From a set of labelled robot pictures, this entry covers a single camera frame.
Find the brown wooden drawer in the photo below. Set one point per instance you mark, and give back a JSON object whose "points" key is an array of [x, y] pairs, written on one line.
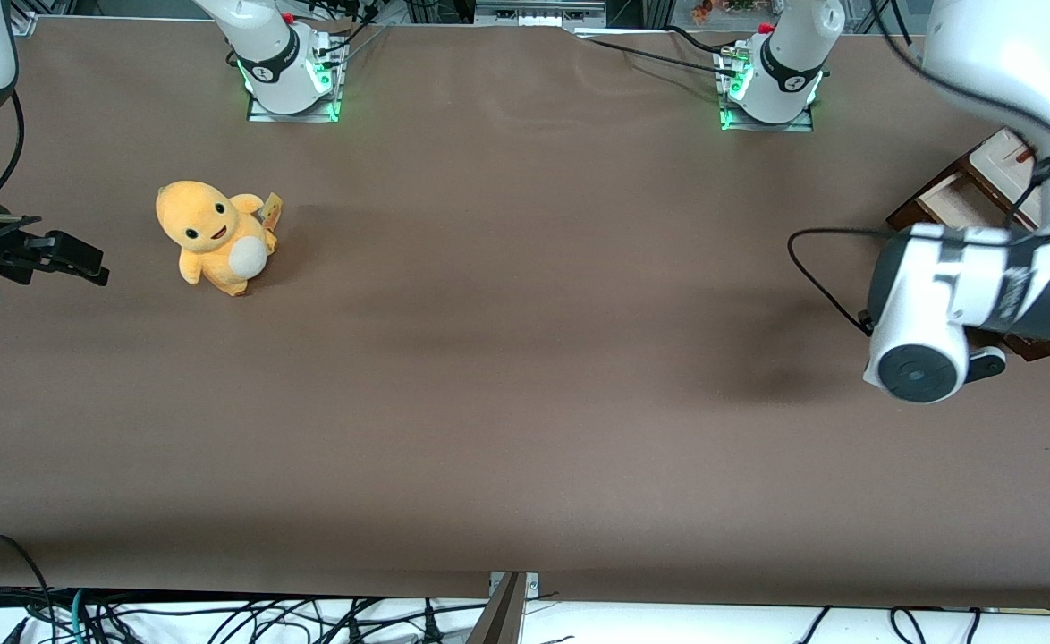
{"points": [[950, 201]]}

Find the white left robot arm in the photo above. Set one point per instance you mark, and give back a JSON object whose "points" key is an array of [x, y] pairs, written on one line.
{"points": [[936, 295]]}

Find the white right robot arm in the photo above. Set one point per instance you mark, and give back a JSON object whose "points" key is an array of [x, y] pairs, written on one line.
{"points": [[279, 63]]}

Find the white and brown drawer cabinet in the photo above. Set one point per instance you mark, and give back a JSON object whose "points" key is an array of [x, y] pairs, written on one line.
{"points": [[1003, 165]]}

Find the yellow plush toy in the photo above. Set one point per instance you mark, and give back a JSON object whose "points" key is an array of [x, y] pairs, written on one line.
{"points": [[207, 237]]}

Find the small orange object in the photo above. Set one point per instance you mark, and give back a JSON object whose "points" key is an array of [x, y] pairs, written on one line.
{"points": [[702, 11]]}

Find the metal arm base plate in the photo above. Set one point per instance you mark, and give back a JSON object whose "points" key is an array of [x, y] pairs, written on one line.
{"points": [[261, 114], [802, 125]]}

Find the aluminium frame profile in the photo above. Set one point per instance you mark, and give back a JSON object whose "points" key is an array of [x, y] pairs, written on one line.
{"points": [[534, 13]]}

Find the metal mount post with bracket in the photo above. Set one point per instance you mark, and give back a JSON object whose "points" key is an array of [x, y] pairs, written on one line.
{"points": [[503, 617]]}

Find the grey left wrist camera with bracket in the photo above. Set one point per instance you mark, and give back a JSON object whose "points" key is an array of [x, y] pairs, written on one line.
{"points": [[988, 362]]}

